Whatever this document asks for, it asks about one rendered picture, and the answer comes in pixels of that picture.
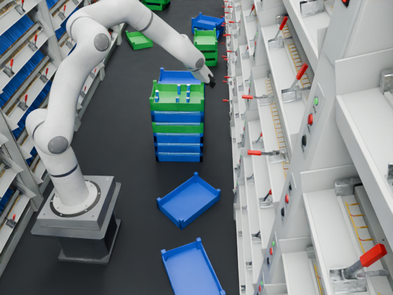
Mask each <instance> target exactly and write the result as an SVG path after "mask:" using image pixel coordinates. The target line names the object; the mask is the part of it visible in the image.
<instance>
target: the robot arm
mask: <svg viewBox="0 0 393 295"><path fill-rule="evenodd" d="M121 23H127V24H128V25H130V26H131V27H133V28H134V29H136V30H137V31H139V32H140V33H141V34H143V35H145V36H146V37H148V38H149V39H150V40H152V41H153V42H155V43H157V44H158V45H159V46H161V47H162V48H163V49H164V50H166V51H167V52H169V53H170V54H171V55H172V56H174V57H175V58H176V59H178V60H179V61H181V62H183V63H184V65H185V66H186V68H187V69H188V70H189V71H190V72H191V73H192V75H193V76H194V77H195V78H196V79H197V80H200V81H203V83H204V84H205V85H206V86H208V85H210V87H211V88H213V87H214V86H215V85H216V83H215V81H216V80H215V79H214V78H213V74H212V73H211V71H210V70H209V69H208V68H207V66H206V65H205V57H204V55H203V54H202V53H201V52H200V51H199V50H198V49H197V48H196V47H195V46H194V45H193V44H192V42H191V41H190V40H189V38H188V36H187V35H183V34H181V35H180V34H179V33H178V32H176V31H175V30H174V29H173V28H172V27H171V26H169V25H168V24H167V23H165V21H163V20H162V19H161V18H159V17H158V16H157V15H156V14H155V13H153V12H152V11H151V10H150V9H149V8H147V7H146V6H144V5H143V4H142V3H141V2H139V1H138V0H101V1H99V2H97V3H95V4H92V5H88V6H85V7H83V8H81V9H79V10H77V11H76V12H74V13H73V14H72V15H71V16H70V17H69V19H68V21H67V23H66V31H67V33H68V35H69V37H70V38H71V39H72V40H73V41H75V42H76V43H77V45H76V47H75V49H74V50H73V52H72V53H71V54H70V55H69V56H68V57H66V58H65V59H64V60H63V61H62V62H61V63H60V65H59V67H58V69H57V72H56V75H55V76H54V80H53V82H52V85H51V89H50V95H49V104H48V109H36V110H34V111H32V112H31V113H30V114H29V115H28V116H27V118H26V130H27V132H28V135H29V137H30V139H31V141H32V142H33V144H34V146H35V148H36V150H37V152H38V154H39V156H40V158H41V159H42V161H43V163H44V165H45V167H46V170H47V172H48V174H49V176H50V178H51V180H52V182H53V184H54V187H55V189H56V192H55V196H54V199H53V205H54V208H55V209H56V210H57V211H58V212H60V213H62V214H75V213H78V212H81V211H83V210H85V209H87V208H88V207H90V206H91V205H92V204H93V202H94V201H95V200H96V197H97V194H98V192H97V189H96V187H95V186H94V185H93V184H92V183H90V182H87V181H85V180H84V177H83V175H82V172H81V169H80V166H79V164H78V161H77V158H76V156H75V154H74V151H73V149H72V147H71V142H72V140H73V134H74V127H75V115H76V109H77V103H78V99H79V96H80V93H81V90H82V88H83V86H84V83H85V81H86V79H87V77H88V75H89V74H90V72H91V71H92V70H93V69H94V68H95V67H96V66H97V65H98V64H100V63H101V62H102V61H103V60H104V59H105V57H106V56H107V54H108V53H109V50H110V48H111V36H110V34H109V32H108V31H107V30H106V28H110V27H113V26H116V25H120V24H121ZM210 79H211V80H210Z"/></svg>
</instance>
